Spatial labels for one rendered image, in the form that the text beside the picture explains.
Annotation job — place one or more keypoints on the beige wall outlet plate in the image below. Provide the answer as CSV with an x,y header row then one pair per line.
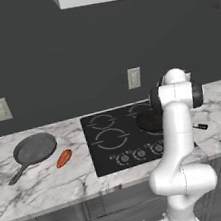
x,y
134,77

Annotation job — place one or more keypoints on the dark frying pan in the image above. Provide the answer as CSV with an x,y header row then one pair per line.
x,y
148,122

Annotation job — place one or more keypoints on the orange sweet potato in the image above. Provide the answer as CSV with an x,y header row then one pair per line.
x,y
64,158

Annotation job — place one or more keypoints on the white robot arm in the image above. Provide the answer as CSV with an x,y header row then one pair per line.
x,y
177,129

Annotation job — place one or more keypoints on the black hob knob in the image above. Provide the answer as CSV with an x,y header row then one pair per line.
x,y
124,158
158,147
141,153

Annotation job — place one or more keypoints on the black hob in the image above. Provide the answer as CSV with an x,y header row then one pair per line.
x,y
113,156

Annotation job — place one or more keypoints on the grey frying pan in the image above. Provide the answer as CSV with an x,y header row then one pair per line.
x,y
35,148

